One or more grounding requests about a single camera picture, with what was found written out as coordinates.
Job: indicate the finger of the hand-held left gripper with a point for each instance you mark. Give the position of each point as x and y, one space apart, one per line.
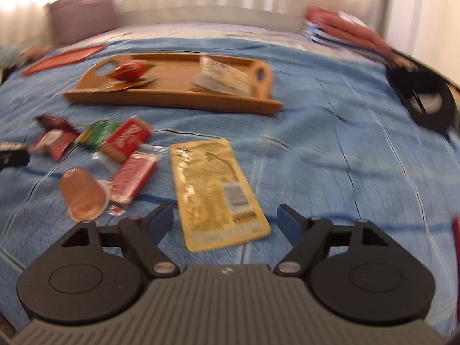
12 160

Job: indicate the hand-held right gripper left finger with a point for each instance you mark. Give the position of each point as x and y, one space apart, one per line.
161 219

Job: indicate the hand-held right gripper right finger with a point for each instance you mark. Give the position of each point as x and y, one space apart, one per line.
288 220

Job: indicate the brown nut bar packet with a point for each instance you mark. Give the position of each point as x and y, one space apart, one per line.
12 146

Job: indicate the pink and white snack packet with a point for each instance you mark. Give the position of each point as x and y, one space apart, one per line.
54 143

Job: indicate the red clear-ended wafer packet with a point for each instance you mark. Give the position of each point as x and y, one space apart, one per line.
131 178

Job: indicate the dark red bar packet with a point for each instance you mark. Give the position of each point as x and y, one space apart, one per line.
54 122

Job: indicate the large yellow snack packet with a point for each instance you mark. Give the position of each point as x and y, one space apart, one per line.
208 187

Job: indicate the red biscuit packet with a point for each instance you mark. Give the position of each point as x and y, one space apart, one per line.
125 138

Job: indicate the green pea snack packet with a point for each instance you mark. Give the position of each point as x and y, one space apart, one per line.
97 133

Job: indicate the red nut snack bag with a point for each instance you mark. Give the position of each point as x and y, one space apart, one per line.
127 70

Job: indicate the white pastry packet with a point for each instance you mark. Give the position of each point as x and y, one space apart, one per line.
219 77

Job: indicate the blue checked blanket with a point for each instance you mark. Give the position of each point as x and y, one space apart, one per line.
323 187

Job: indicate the brown cloth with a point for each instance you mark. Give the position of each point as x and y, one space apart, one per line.
36 52

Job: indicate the orange plastic tray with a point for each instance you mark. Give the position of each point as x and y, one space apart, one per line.
64 59

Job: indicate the mauve pillow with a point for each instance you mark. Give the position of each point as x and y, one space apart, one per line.
82 18

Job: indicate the black cloth bag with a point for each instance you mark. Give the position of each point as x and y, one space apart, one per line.
399 79

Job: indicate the blue striped folded towel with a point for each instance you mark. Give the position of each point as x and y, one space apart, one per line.
320 33

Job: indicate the folded towels stack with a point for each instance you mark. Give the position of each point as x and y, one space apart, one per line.
352 28

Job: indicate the white bed headboard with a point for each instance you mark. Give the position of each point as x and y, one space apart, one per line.
215 16

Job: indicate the white wardrobe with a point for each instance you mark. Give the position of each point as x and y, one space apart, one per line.
424 14

